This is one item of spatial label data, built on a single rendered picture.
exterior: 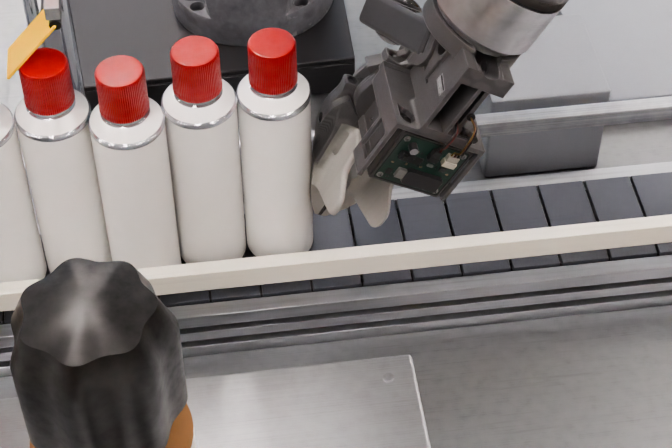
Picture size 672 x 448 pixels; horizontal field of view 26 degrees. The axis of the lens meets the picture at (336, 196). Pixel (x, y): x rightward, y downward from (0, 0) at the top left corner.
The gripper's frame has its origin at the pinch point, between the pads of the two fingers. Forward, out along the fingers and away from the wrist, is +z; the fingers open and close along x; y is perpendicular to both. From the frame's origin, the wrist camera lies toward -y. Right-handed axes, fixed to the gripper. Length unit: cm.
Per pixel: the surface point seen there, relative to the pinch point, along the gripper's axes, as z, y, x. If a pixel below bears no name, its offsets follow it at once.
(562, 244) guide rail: -6.1, 4.8, 16.4
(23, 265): 12.8, 2.4, -18.7
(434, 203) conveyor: 0.3, -2.9, 10.6
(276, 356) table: 11.5, 6.6, 1.1
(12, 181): 5.3, 2.0, -22.4
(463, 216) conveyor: -0.7, -1.3, 12.3
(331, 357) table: 9.4, 7.3, 4.7
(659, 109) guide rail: -15.2, -3.0, 21.4
